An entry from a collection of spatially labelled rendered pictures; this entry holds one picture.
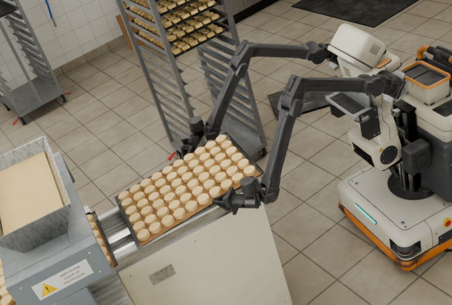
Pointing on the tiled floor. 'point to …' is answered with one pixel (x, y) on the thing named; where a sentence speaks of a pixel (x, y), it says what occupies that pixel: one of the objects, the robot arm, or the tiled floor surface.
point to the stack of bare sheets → (311, 100)
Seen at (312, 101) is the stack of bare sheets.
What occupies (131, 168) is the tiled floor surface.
